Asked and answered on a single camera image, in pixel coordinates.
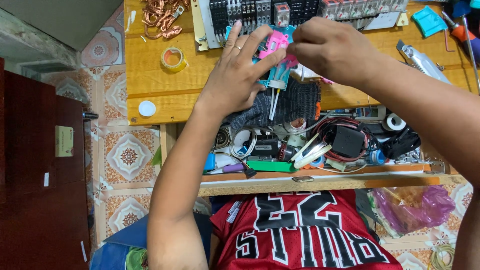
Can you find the purple battery cell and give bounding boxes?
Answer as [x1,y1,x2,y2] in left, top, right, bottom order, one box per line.
[223,163,247,174]

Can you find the white bottle cap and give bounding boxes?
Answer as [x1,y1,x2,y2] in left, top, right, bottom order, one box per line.
[138,100,157,117]

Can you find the teal plastic cover piece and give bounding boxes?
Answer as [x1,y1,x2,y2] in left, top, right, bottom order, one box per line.
[411,5,448,38]

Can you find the coil of yellowish wire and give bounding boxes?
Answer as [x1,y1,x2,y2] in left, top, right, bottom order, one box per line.
[429,244,457,270]

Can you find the dark red wooden cabinet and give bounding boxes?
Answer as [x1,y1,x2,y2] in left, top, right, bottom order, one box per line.
[0,56,91,270]

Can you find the yellow tape roll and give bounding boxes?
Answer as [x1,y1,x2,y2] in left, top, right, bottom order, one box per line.
[161,46,188,73]

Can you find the red and black cable bundle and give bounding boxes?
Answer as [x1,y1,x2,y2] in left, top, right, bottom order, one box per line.
[309,117,380,164]

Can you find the wooden drawer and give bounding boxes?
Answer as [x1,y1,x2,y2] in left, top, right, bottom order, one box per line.
[159,108,461,197]

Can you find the orange handled screwdriver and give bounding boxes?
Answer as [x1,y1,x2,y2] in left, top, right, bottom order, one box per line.
[441,10,480,62]

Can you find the blue tool handle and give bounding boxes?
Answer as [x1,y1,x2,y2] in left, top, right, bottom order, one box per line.
[451,0,480,19]

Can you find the black fabric strap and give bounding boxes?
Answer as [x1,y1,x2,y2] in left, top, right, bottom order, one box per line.
[382,127,422,160]

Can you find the white handheld meter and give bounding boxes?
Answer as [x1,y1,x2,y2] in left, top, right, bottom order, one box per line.
[354,106,387,121]

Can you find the electrical panel with relays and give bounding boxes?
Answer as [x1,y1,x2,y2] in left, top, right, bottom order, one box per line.
[197,0,411,50]

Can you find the purple plastic bag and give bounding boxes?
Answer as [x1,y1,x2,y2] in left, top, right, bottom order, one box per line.
[369,185,457,239]

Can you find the beige label sticker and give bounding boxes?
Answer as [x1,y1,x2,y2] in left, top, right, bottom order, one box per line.
[55,125,75,158]

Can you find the white plastic tweezers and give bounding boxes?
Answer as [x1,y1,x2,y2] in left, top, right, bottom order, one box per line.
[292,144,333,170]

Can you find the white tape roll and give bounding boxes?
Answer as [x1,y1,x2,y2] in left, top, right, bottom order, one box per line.
[382,112,407,132]

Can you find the blue plastic toy chassis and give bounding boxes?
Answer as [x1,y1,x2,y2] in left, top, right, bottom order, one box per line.
[225,24,301,91]

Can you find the coiled white cable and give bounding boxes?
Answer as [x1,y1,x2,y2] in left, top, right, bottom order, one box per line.
[229,127,258,159]

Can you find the silver utility knife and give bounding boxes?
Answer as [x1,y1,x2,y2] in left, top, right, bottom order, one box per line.
[396,39,452,85]

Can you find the green plastic piece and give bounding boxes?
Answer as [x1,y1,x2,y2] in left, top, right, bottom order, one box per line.
[246,160,299,173]

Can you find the grey knitted cloth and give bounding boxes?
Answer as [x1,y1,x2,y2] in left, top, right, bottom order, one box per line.
[225,77,322,130]

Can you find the long metal rod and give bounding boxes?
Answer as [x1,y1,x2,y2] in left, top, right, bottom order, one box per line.
[461,15,480,95]

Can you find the white plastic cable ties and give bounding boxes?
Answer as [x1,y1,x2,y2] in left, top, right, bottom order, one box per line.
[268,88,282,121]

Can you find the pink plastic toy part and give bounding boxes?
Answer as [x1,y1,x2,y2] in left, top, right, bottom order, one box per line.
[258,30,299,69]

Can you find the bundle of copper wire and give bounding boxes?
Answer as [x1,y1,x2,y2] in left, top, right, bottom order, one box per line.
[141,0,191,40]

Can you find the person's right hand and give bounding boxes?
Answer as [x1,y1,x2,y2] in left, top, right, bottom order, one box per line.
[287,17,380,89]

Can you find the red basketball jersey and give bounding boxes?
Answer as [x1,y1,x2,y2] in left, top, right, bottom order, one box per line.
[209,189,404,270]

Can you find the black rectangular module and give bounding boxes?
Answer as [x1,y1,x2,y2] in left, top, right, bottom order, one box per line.
[250,136,279,158]

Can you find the black power adapter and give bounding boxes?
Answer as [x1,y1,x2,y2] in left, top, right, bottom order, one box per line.
[331,125,367,158]

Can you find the brass metal bracket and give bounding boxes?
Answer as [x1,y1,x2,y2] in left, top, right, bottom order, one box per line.
[190,0,209,52]

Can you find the small red hex key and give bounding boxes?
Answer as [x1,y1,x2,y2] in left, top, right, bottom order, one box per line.
[443,29,455,53]

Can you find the blue tape roll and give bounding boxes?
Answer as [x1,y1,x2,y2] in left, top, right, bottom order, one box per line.
[368,149,388,166]

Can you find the person's left hand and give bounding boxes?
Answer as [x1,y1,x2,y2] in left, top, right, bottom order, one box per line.
[197,20,289,116]

